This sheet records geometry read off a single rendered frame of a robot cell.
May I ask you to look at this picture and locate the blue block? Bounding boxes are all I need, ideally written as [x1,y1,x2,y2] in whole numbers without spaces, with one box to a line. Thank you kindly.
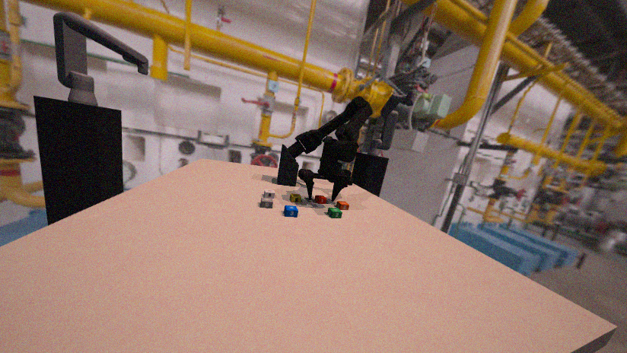
[284,205,298,217]

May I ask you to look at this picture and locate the orange block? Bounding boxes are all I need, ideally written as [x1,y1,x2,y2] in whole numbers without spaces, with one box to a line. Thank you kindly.
[336,201,349,210]

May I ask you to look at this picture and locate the green block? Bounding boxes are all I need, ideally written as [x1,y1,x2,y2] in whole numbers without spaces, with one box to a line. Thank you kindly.
[327,208,342,218]

